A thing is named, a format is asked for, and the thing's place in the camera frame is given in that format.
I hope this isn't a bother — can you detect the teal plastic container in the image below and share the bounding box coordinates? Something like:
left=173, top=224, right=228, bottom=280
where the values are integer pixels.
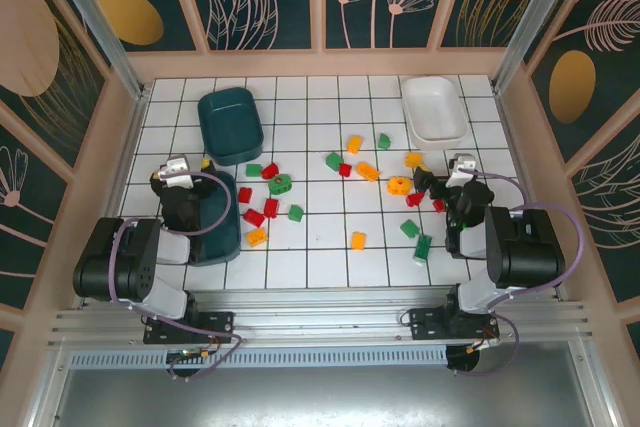
left=196, top=87, right=265, bottom=167
left=189, top=170, right=242, bottom=268

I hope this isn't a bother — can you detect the long green lego brick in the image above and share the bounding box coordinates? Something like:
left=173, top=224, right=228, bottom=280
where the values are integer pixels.
left=411, top=234, right=434, bottom=264

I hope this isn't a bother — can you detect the white plastic container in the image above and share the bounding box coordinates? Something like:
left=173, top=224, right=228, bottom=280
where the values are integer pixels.
left=401, top=75, right=469, bottom=152

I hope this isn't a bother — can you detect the green round lego piece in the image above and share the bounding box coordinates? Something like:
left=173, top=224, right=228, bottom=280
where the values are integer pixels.
left=267, top=173, right=293, bottom=196

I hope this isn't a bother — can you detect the small electronics board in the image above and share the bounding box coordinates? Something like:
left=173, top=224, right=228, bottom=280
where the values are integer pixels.
left=167, top=345, right=211, bottom=364

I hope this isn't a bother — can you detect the grey sheet metal panel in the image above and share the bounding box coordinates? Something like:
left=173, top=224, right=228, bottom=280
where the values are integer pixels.
left=47, top=366, right=601, bottom=427

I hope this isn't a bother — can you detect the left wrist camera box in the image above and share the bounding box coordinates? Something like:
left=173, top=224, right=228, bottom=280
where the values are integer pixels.
left=158, top=154, right=195, bottom=187

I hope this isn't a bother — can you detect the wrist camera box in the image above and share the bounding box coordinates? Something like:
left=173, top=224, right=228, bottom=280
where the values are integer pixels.
left=447, top=151, right=477, bottom=189
left=158, top=154, right=195, bottom=187

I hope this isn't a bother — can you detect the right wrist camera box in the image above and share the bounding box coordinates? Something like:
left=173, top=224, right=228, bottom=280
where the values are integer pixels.
left=447, top=151, right=477, bottom=189

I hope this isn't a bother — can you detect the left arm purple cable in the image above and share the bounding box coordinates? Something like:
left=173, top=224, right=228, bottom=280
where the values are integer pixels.
left=107, top=170, right=247, bottom=381

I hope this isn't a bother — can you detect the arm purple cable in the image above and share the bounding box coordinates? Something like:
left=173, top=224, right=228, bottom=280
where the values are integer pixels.
left=452, top=170, right=586, bottom=378
left=107, top=170, right=247, bottom=381

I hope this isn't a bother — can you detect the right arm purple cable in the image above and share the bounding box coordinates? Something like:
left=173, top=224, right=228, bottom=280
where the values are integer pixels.
left=452, top=170, right=586, bottom=378

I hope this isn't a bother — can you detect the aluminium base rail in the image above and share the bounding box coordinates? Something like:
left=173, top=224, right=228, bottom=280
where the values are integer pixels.
left=47, top=286, right=596, bottom=348

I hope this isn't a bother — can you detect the aluminium corner post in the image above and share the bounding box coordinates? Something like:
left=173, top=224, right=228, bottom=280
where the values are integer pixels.
left=492, top=0, right=576, bottom=93
left=39, top=0, right=151, bottom=101

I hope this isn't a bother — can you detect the grey slotted cable duct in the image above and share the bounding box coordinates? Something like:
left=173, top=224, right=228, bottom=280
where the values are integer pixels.
left=67, top=346, right=449, bottom=369

